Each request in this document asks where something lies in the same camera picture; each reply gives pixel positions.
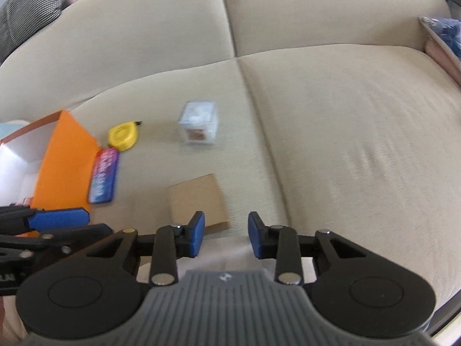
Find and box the brown cardboard box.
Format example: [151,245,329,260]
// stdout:
[167,173,230,234]

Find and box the light blue pillow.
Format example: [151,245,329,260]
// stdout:
[0,120,30,140]

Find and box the red purple tin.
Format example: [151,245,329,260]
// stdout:
[88,148,120,204]

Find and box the clear plastic cube box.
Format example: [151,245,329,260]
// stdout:
[178,101,219,144]

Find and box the yellow tape measure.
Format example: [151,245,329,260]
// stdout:
[107,121,142,152]

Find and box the orange cardboard box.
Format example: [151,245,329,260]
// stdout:
[1,111,101,213]

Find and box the grey checkered cushion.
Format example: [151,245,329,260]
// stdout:
[1,0,63,62]

